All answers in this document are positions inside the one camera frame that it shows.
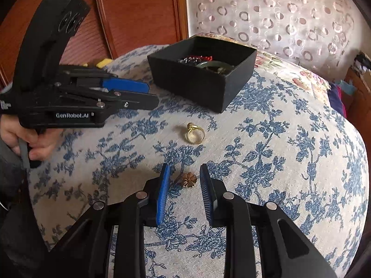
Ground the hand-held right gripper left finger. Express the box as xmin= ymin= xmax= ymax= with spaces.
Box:
xmin=48 ymin=163 xmax=171 ymax=278

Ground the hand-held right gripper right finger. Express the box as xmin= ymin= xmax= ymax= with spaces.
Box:
xmin=199 ymin=163 xmax=338 ymax=278

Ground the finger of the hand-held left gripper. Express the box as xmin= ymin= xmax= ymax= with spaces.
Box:
xmin=59 ymin=87 xmax=159 ymax=112
xmin=58 ymin=64 xmax=150 ymax=94

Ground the brown flower brooch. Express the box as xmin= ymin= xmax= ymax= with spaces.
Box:
xmin=174 ymin=172 xmax=198 ymax=190

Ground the gold ring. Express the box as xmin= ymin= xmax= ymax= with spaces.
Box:
xmin=185 ymin=122 xmax=206 ymax=144

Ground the black cardboard box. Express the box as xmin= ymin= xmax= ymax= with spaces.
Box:
xmin=147 ymin=35 xmax=258 ymax=113

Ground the red beaded bracelet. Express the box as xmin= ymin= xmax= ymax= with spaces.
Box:
xmin=185 ymin=53 xmax=215 ymax=62

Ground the green jade bangle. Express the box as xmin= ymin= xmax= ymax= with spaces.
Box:
xmin=195 ymin=60 xmax=236 ymax=75

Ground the person's left hand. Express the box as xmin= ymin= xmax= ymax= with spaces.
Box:
xmin=0 ymin=115 xmax=64 ymax=161

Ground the yellow plush toy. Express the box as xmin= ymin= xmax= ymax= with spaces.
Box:
xmin=83 ymin=59 xmax=112 ymax=69

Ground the wooden headboard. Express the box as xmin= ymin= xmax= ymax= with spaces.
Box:
xmin=0 ymin=0 xmax=190 ymax=89

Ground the blue floral blanket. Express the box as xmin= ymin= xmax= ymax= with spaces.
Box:
xmin=27 ymin=45 xmax=369 ymax=278

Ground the person's dark clothing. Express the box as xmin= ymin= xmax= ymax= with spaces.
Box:
xmin=0 ymin=139 xmax=51 ymax=278

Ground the circle patterned sheer cloth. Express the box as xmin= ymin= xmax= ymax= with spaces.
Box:
xmin=184 ymin=0 xmax=360 ymax=84

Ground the blue plastic bag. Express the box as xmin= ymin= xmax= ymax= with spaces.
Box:
xmin=337 ymin=79 xmax=357 ymax=97

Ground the wooden side cabinet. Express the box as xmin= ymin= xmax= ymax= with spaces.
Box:
xmin=345 ymin=64 xmax=371 ymax=123

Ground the pile of dark bags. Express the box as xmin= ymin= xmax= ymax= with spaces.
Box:
xmin=354 ymin=51 xmax=371 ymax=73

